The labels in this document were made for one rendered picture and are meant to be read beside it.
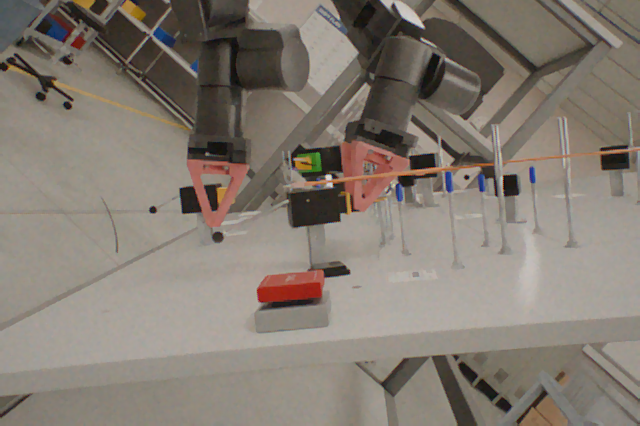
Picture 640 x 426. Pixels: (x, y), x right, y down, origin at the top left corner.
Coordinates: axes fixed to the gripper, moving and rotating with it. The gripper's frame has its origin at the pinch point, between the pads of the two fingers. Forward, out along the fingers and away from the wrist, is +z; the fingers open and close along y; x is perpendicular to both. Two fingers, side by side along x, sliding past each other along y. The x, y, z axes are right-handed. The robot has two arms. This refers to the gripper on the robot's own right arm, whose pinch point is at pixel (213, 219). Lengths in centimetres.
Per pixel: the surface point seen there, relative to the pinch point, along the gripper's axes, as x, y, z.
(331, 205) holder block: -13.1, -2.0, -2.4
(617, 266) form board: -35.9, -20.8, 0.8
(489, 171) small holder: -61, 57, -9
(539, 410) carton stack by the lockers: -413, 607, 254
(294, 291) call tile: -5.7, -25.0, 3.3
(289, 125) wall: -115, 770, -72
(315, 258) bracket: -11.9, -0.9, 3.9
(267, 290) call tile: -3.7, -24.5, 3.3
